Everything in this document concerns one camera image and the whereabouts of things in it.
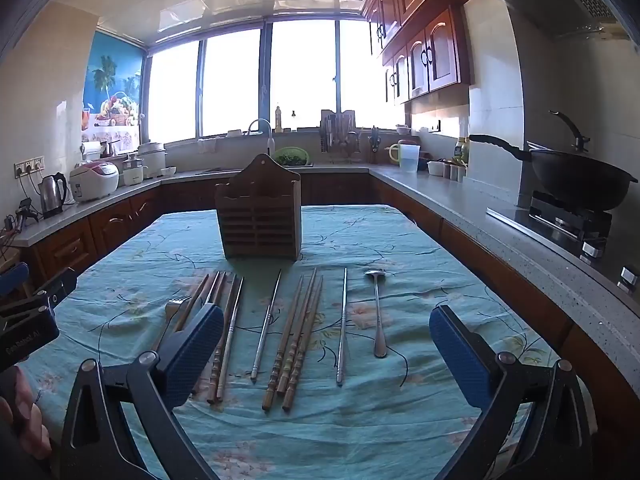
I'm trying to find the person's left hand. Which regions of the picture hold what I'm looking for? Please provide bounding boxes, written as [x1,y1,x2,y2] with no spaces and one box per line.
[0,364,52,462]

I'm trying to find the green colander with greens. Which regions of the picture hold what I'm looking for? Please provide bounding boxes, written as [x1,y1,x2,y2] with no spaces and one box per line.
[272,147,307,167]

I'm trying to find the metal dish rack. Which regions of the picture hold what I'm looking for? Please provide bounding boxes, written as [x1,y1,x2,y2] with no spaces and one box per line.
[319,109,361,164]

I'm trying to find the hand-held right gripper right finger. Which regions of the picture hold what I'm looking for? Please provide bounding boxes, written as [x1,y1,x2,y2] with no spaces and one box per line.
[429,304,596,480]

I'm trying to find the black wok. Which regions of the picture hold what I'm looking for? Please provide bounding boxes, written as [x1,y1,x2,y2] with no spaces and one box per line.
[468,133,639,213]

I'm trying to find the wooden utensil holder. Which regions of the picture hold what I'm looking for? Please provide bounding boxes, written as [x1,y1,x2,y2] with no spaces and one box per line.
[215,154,303,262]

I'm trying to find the metal fork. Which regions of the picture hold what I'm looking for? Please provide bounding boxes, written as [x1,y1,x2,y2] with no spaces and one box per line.
[150,296,193,356]

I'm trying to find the metal spoon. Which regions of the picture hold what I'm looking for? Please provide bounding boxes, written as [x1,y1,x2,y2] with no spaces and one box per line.
[363,268,389,359]

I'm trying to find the fruit print wall poster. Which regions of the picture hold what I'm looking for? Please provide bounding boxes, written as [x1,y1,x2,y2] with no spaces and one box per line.
[81,30,144,144]

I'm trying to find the white pink rice cooker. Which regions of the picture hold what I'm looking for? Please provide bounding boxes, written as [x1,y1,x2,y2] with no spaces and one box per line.
[69,161,120,204]

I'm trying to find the steel electric kettle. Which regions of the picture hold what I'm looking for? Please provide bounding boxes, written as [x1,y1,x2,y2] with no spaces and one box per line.
[38,172,68,220]

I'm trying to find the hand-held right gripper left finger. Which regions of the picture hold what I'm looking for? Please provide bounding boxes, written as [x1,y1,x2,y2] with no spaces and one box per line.
[60,302,226,480]

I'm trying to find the white wall sockets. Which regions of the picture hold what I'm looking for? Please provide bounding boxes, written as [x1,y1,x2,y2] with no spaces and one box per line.
[14,157,47,177]

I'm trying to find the clear pitcher green handle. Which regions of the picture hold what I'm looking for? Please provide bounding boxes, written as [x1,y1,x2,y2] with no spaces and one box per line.
[388,143,421,174]

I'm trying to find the grey kitchen countertop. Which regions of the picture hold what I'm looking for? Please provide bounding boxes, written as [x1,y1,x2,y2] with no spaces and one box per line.
[10,160,640,361]

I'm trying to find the white round cooker pot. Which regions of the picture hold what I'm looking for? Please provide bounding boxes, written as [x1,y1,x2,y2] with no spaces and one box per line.
[137,141,167,180]

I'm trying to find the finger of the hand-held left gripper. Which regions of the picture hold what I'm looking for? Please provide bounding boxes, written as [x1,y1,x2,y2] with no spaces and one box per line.
[31,267,79,307]
[0,262,31,297]

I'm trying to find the knife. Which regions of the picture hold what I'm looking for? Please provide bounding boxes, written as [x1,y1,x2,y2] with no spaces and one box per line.
[173,273,210,333]

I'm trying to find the wooden upper kitchen cabinets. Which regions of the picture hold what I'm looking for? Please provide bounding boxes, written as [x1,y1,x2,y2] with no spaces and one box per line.
[362,0,474,107]

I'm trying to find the teal floral tablecloth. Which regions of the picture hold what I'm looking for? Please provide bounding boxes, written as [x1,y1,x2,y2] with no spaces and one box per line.
[15,204,566,480]

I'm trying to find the large kitchen window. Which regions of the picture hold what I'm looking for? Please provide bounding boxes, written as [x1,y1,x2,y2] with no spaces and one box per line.
[145,17,382,143]

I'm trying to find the gas stove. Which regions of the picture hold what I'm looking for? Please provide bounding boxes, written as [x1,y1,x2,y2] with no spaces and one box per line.
[527,191,640,292]

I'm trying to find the dark wooden lower cabinets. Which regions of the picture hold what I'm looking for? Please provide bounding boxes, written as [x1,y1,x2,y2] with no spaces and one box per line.
[20,172,640,441]

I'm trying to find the curved sink faucet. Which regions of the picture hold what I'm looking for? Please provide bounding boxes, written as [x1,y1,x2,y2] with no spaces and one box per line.
[247,118,275,156]

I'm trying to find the black curved utensil handle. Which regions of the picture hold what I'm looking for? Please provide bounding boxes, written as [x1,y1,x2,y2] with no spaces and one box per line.
[548,109,591,154]

